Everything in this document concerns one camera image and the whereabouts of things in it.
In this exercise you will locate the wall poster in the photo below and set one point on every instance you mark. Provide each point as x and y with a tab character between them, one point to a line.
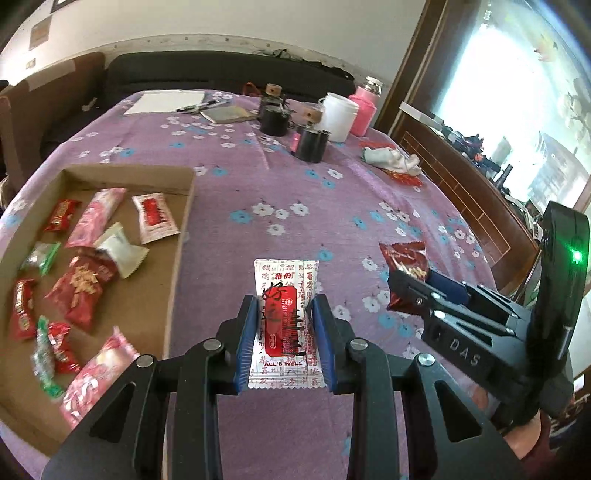
39	31

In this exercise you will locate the large bright window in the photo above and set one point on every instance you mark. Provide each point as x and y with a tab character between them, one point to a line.
498	69

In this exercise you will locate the white plastic container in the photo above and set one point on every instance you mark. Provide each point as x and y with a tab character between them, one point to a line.
339	117

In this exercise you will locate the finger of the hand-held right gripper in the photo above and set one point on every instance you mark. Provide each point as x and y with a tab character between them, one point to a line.
415	290
448	282

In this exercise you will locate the purple floral tablecloth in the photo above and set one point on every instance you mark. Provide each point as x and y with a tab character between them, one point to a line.
277	194

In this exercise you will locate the long red candy packet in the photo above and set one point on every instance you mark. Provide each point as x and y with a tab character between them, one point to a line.
23	309

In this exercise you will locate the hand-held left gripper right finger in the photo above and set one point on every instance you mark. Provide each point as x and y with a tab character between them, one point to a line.
323	341

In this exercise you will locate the dark red snack packet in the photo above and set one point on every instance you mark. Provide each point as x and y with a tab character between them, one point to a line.
404	258

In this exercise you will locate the brown wooden cabinet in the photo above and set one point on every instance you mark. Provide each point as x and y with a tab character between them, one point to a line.
461	184

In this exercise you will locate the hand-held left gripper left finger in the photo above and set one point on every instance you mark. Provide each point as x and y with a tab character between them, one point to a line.
244	341

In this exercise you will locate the black jar with cork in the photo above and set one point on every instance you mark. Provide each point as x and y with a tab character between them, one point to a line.
274	122
310	145

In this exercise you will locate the person's right forearm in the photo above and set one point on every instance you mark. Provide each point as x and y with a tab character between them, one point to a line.
521	443

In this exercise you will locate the dark sofa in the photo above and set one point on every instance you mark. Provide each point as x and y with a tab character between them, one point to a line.
184	69

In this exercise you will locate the white paper sheet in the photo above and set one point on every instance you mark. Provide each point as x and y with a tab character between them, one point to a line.
161	101

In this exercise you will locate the white crumpled cloth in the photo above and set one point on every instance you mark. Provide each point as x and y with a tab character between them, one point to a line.
392	159

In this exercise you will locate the plain white snack packet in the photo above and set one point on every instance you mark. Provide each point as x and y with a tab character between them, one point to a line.
122	251

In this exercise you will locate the black pen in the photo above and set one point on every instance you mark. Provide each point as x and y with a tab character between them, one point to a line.
194	108

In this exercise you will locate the cardboard box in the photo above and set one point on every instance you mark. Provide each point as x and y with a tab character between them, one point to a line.
152	295

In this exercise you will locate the red paper packet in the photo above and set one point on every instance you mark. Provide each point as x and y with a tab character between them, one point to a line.
408	179

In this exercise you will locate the dark picture frame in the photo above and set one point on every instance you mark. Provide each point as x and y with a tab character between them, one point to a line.
62	4

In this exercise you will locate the brown chair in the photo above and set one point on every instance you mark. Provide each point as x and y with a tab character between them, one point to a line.
60	92

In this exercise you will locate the pink bottle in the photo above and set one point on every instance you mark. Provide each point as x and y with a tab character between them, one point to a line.
362	110

